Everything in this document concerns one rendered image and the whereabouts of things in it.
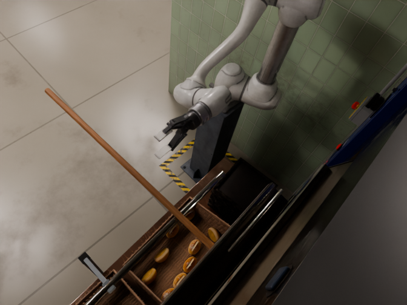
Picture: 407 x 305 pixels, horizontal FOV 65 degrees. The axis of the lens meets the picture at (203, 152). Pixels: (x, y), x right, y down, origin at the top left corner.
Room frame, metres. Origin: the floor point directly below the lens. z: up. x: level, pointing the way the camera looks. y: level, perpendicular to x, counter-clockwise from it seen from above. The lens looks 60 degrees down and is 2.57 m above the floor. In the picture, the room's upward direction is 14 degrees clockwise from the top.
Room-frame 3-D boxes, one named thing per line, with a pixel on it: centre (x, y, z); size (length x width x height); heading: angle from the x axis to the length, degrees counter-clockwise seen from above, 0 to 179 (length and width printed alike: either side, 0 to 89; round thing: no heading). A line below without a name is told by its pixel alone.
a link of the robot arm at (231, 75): (1.35, -0.06, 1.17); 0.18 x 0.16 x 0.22; 79
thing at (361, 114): (1.08, -0.69, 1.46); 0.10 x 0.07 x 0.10; 150
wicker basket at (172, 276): (0.40, -0.05, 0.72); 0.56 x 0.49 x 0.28; 151
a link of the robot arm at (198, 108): (0.81, 0.06, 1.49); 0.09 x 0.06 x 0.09; 59
